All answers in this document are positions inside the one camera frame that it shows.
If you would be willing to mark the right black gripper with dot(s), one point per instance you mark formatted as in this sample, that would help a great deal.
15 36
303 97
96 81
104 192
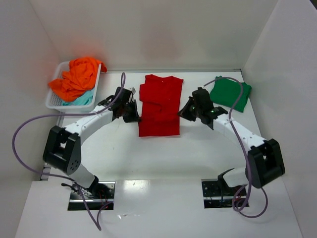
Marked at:
189 110

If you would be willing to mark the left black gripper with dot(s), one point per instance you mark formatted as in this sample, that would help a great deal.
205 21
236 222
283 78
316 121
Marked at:
131 112

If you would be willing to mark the red t shirt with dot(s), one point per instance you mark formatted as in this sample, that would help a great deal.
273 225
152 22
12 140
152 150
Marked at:
160 97

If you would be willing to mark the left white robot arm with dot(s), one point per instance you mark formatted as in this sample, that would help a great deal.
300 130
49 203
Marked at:
63 146

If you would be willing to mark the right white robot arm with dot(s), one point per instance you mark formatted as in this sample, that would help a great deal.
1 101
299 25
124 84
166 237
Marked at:
264 161

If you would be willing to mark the folded green t shirt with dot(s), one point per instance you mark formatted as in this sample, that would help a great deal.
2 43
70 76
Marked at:
225 92

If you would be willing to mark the teal t shirt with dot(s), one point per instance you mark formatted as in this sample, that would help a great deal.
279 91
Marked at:
83 100

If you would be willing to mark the orange t shirt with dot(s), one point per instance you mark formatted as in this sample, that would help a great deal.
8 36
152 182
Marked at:
80 78

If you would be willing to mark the white plastic basket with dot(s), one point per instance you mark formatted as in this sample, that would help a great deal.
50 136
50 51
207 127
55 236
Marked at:
53 101

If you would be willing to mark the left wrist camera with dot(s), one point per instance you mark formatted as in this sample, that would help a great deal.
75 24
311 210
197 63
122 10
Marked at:
133 90

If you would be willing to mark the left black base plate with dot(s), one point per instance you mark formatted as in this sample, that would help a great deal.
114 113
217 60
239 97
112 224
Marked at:
103 197

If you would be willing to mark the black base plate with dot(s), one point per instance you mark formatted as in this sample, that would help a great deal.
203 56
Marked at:
103 197
216 197

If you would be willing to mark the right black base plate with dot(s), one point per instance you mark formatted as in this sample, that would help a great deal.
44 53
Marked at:
216 197

